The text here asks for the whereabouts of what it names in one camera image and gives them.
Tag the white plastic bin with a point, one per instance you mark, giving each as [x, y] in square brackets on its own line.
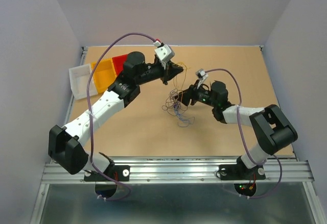
[79, 77]

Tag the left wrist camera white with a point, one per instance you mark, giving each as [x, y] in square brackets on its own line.
[163, 52]

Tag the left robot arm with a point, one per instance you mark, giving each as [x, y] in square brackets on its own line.
[66, 143]

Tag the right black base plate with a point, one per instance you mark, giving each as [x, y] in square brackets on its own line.
[237, 172]

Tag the red plastic bin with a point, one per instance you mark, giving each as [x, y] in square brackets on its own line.
[118, 63]

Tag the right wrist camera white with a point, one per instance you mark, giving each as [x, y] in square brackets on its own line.
[202, 76]

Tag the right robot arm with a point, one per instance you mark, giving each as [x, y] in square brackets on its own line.
[272, 129]

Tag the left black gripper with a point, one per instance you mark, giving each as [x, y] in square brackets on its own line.
[172, 70]

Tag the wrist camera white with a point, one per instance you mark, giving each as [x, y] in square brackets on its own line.
[163, 52]
[202, 76]

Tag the aluminium rail frame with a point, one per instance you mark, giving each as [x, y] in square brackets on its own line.
[166, 188]

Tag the yellow plastic bin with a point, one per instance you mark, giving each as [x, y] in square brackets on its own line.
[104, 75]

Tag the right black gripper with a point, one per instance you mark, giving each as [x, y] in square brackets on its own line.
[190, 93]

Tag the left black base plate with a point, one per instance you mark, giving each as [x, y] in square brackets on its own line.
[119, 173]

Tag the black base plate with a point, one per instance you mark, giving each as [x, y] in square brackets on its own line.
[237, 172]
[119, 173]

